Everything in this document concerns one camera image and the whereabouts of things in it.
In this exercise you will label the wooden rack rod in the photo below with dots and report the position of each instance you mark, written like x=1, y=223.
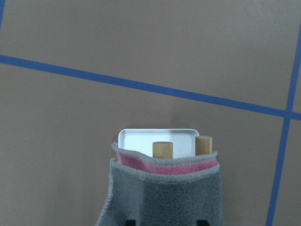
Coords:
x=203, y=145
x=162, y=150

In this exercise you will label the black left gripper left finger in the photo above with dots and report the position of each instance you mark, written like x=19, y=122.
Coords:
x=130, y=222

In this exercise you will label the white towel rack tray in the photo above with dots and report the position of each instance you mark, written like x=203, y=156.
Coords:
x=139, y=142

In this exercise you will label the wooden rack rod outer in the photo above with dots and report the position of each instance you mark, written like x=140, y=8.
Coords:
x=203, y=145

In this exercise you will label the wooden rack rod inner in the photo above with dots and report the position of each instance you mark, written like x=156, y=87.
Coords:
x=162, y=150

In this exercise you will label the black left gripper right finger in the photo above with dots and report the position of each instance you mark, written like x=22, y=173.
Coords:
x=202, y=222

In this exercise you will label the grey pink cleaning cloth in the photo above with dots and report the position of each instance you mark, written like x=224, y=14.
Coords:
x=162, y=192

